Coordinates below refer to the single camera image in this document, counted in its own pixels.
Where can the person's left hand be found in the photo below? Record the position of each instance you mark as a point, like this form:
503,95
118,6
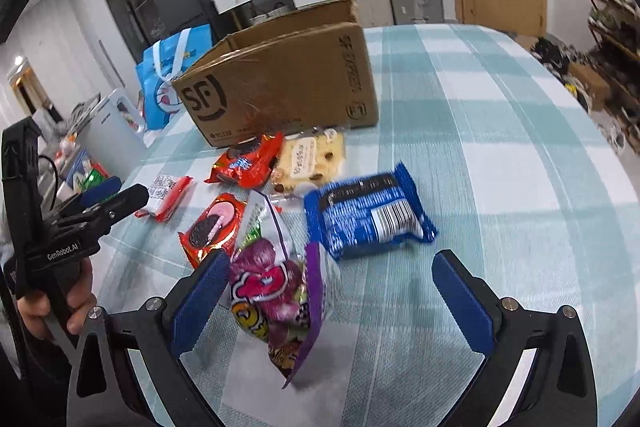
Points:
34,307

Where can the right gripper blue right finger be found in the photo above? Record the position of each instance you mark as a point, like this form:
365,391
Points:
479,316

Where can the blue Doraemon tote bag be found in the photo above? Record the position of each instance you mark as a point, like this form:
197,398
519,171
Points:
163,63

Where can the purple candy bag front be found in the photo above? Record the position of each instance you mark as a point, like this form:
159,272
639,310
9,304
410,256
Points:
278,294

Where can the white electric kettle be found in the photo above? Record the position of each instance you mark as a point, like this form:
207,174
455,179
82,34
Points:
111,130

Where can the shoe rack with shoes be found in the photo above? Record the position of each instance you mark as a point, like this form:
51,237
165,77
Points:
614,25

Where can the red white snack packet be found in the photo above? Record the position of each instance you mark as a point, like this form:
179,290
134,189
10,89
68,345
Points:
165,194

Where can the teal checkered tablecloth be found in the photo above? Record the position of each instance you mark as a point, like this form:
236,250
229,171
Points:
520,184

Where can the blue Oreo pack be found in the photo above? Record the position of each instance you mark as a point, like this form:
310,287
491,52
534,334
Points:
364,216

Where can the small cardboard box floor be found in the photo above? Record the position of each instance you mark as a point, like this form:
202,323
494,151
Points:
597,89

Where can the cream nougat candy pack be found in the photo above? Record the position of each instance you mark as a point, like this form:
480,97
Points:
308,160

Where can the red Oreo pack pink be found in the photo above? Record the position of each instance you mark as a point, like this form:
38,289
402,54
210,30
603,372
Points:
215,229

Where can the red Oreo pack small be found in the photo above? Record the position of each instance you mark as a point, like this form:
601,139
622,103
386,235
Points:
248,164

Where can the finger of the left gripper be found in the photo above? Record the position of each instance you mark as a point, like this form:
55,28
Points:
122,205
101,192

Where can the SF Express cardboard box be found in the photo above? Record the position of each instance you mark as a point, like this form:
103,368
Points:
308,68

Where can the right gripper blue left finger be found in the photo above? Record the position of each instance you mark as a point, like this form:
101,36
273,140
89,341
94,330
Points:
171,329

